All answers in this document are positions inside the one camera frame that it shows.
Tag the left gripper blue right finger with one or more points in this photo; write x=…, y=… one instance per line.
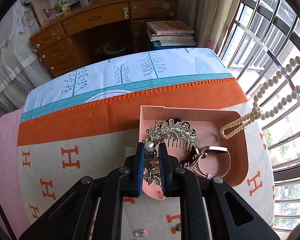
x=170, y=179

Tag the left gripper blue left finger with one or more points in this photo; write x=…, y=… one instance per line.
x=136, y=164

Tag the silver rhinestone leaf hair comb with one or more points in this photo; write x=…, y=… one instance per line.
x=174, y=133

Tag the pink plastic jewelry tray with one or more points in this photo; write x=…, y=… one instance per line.
x=207, y=123

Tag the orange grey H blanket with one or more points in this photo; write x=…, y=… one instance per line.
x=92, y=139

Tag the blue white tree bedsheet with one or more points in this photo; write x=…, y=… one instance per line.
x=123, y=75

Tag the pink bedsheet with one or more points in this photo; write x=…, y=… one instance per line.
x=10, y=195

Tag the stack of books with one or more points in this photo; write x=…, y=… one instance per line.
x=164, y=34

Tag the wooden desk with drawers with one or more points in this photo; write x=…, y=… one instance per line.
x=101, y=30

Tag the metal window grille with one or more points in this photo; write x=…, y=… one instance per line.
x=263, y=53

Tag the white lace cloth cover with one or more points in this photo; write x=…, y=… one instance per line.
x=20, y=68

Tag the beige curtain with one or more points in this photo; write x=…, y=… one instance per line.
x=210, y=20

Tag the white mug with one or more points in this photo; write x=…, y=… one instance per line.
x=84, y=3

